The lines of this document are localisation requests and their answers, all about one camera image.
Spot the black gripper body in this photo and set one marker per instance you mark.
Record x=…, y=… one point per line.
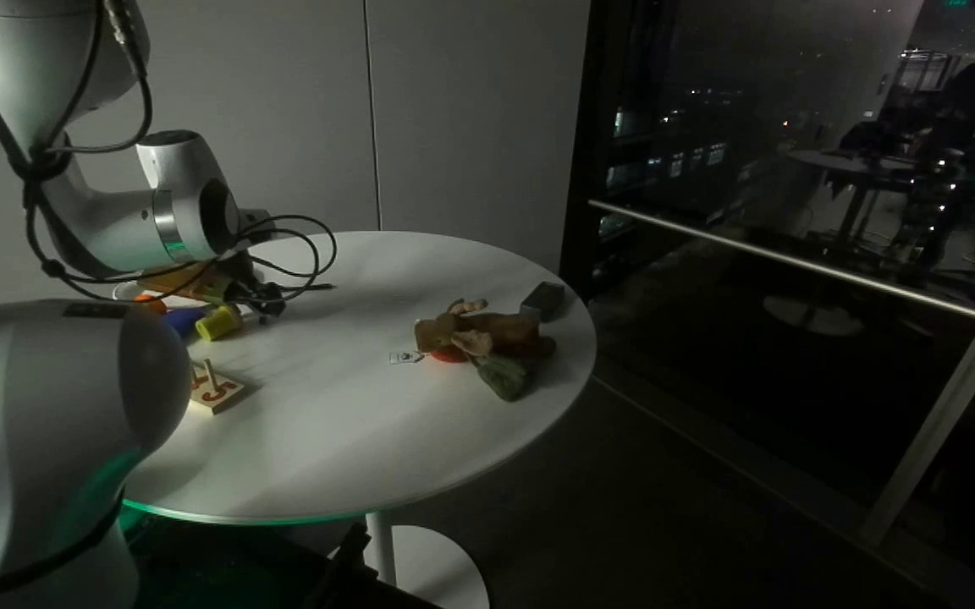
x=250, y=288

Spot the yellow-green cylinder toy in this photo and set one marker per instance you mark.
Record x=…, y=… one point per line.
x=218, y=324

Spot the red ball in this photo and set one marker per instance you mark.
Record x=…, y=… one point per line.
x=447, y=354

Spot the brown plush toy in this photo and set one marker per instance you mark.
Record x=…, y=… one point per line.
x=488, y=331

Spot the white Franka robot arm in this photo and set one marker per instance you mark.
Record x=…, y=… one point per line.
x=116, y=223

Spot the blue block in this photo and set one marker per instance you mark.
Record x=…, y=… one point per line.
x=185, y=324

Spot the orange toy fruit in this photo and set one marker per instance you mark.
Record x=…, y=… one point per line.
x=149, y=304

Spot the wooden peg board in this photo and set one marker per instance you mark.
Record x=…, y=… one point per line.
x=218, y=393

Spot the small white paper scrap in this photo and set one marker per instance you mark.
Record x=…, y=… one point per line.
x=412, y=358

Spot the grey rectangular block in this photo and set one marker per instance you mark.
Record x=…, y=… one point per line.
x=543, y=304

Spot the white window mullion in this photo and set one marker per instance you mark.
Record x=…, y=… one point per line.
x=949, y=407

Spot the yellowish wrist camera bar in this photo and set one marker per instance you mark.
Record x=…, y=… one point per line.
x=178, y=283

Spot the white table pedestal base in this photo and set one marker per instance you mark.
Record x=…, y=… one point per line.
x=430, y=571

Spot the white horizontal window rail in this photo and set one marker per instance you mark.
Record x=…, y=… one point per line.
x=779, y=259

